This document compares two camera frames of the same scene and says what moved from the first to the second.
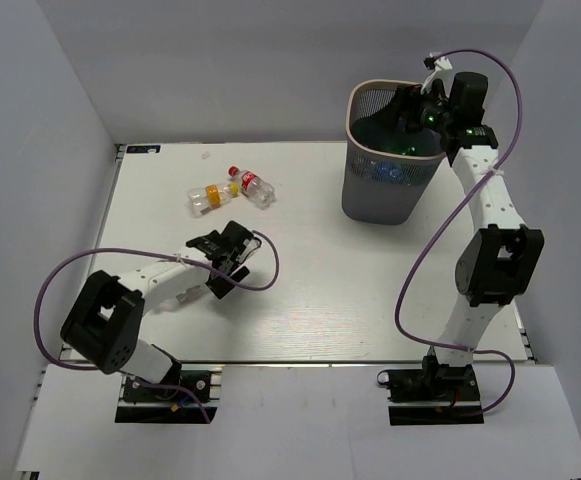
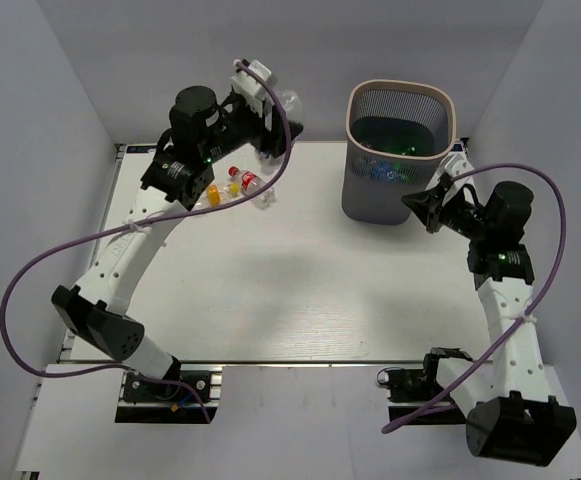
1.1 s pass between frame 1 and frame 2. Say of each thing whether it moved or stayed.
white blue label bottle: moved
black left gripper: moved
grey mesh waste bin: stayed
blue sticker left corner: stayed
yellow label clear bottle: stayed
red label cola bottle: stayed
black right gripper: moved
